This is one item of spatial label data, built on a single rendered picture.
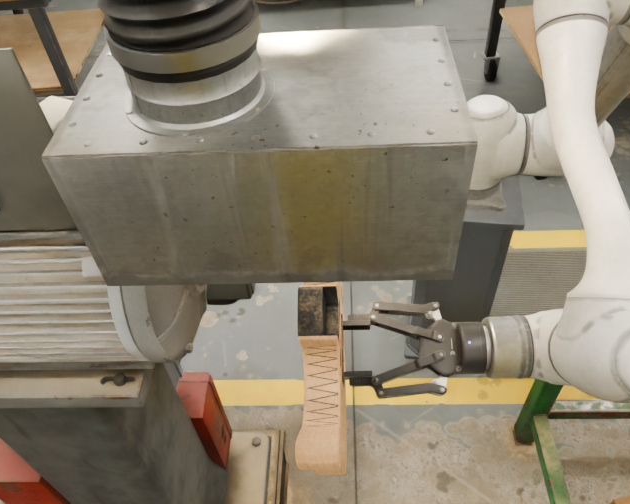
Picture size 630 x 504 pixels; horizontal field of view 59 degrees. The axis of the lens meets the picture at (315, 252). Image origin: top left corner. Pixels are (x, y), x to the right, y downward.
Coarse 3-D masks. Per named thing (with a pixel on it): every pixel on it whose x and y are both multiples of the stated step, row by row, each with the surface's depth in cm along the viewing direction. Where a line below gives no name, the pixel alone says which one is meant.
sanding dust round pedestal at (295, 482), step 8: (288, 472) 176; (288, 480) 174; (296, 480) 174; (304, 480) 174; (312, 480) 174; (288, 488) 172; (296, 488) 172; (304, 488) 172; (312, 488) 172; (288, 496) 171; (296, 496) 171; (304, 496) 170; (312, 496) 170; (320, 496) 170
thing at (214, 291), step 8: (208, 288) 104; (216, 288) 104; (224, 288) 104; (232, 288) 104; (240, 288) 104; (248, 288) 104; (208, 296) 106; (216, 296) 106; (224, 296) 106; (232, 296) 106; (240, 296) 106; (248, 296) 106; (208, 304) 110; (216, 304) 111; (224, 304) 112
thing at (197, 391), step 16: (192, 384) 129; (208, 384) 129; (192, 400) 126; (208, 400) 129; (192, 416) 124; (208, 416) 128; (224, 416) 144; (208, 432) 129; (224, 432) 144; (208, 448) 135; (224, 448) 144; (224, 464) 143
